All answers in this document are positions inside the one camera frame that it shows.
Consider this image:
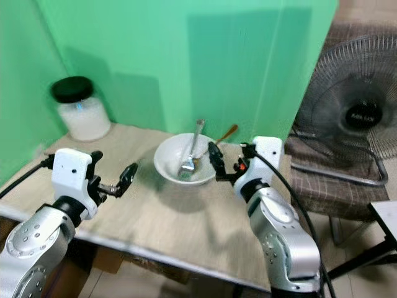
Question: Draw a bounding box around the brown plaid chair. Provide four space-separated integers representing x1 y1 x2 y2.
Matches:
284 22 397 246

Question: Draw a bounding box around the brown wooden spoon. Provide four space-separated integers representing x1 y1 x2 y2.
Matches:
192 124 239 166

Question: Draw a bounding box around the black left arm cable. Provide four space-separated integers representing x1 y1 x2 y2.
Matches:
0 156 55 199

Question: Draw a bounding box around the black electric fan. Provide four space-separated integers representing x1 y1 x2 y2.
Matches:
290 34 397 187

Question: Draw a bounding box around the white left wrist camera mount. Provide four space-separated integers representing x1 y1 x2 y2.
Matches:
53 148 100 219

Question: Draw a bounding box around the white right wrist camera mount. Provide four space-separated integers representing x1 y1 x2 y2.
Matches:
248 137 284 188

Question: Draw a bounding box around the silver metal fork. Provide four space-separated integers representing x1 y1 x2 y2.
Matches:
178 119 207 181

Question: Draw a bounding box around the glass jar with black lid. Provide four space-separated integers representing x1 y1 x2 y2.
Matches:
51 76 112 143

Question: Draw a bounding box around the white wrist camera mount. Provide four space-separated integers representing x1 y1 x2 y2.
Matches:
53 148 100 219
248 137 284 188

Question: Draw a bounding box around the narrow green backdrop panel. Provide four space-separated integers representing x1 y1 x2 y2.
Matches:
0 0 68 185

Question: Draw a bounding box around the white ceramic bowl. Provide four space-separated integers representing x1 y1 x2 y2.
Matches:
153 132 218 186

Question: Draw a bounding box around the black metal stand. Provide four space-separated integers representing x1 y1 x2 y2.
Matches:
328 201 397 281

